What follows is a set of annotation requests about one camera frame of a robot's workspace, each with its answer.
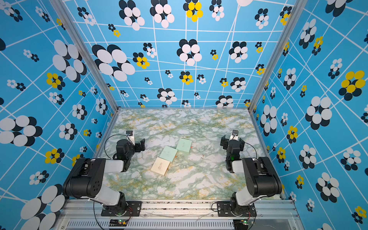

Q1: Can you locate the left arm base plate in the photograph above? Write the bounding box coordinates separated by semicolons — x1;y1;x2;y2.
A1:
101;201;142;217

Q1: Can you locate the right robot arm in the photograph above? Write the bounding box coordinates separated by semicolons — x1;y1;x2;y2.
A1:
217;135;282;217

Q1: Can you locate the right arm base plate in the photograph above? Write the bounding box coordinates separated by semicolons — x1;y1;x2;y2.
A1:
215;201;257;218

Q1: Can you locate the aluminium front rail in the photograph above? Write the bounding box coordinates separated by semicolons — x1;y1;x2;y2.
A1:
55;200;305;230

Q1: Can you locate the circuit board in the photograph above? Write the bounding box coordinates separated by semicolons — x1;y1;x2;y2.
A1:
233;220;254;230
109;219;129;227

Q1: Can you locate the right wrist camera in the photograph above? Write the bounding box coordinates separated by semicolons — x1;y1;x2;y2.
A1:
230;129;239;141

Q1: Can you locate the right circuit board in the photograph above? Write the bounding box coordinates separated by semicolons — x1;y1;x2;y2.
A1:
233;220;254;230

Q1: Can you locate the left circuit board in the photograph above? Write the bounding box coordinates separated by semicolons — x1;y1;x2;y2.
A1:
109;219;129;227

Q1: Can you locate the beige drawer jewelry box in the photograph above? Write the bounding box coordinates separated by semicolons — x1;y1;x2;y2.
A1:
150;157;171;176

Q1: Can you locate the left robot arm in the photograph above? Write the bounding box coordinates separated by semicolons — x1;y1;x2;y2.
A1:
63;138;145;217

